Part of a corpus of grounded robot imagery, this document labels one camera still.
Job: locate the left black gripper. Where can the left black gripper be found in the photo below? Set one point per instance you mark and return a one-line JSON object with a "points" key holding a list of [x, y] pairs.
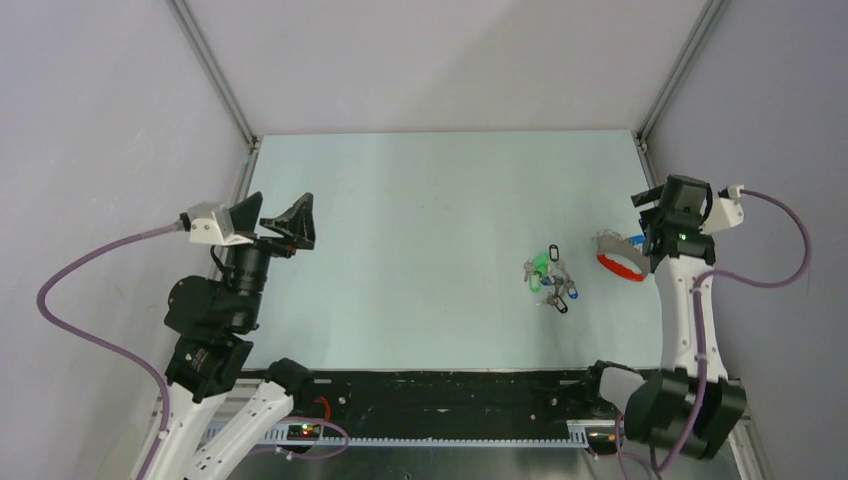
{"points": [[298, 224]]}

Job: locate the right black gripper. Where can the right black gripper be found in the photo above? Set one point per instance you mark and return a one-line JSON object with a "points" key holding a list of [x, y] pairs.
{"points": [[647, 196]]}

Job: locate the red keyring with rings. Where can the red keyring with rings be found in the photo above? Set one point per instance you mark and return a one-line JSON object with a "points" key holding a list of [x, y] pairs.
{"points": [[622, 255]]}

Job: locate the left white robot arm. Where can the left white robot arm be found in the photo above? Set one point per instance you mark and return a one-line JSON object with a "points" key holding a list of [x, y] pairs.
{"points": [[212, 319]]}

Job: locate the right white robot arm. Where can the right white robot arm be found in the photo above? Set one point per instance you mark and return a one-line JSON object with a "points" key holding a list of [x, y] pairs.
{"points": [[687, 406]]}

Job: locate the bunch of tagged keys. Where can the bunch of tagged keys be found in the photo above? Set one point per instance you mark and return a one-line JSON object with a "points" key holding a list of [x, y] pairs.
{"points": [[550, 270]]}

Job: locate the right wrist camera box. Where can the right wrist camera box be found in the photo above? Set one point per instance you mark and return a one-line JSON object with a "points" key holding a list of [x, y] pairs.
{"points": [[726, 212]]}

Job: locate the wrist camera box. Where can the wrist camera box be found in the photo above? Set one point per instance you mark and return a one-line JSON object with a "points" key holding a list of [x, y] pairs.
{"points": [[726, 212], [210, 224]]}

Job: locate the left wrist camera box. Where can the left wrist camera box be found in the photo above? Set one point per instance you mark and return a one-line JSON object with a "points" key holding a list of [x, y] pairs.
{"points": [[210, 224]]}

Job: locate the right aluminium frame post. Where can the right aluminium frame post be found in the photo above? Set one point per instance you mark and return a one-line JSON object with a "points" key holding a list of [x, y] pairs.
{"points": [[696, 40]]}

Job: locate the aluminium frame post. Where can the aluminium frame post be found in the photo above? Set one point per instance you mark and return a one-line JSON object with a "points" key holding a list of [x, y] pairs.
{"points": [[198, 43], [696, 40]]}

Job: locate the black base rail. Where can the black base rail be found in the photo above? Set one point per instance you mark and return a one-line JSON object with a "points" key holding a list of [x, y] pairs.
{"points": [[452, 404]]}

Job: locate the white slotted cable duct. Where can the white slotted cable duct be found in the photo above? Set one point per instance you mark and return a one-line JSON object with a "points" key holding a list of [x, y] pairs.
{"points": [[284, 435]]}

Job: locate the left aluminium frame post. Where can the left aluminium frame post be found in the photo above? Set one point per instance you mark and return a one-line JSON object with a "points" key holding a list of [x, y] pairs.
{"points": [[198, 43]]}

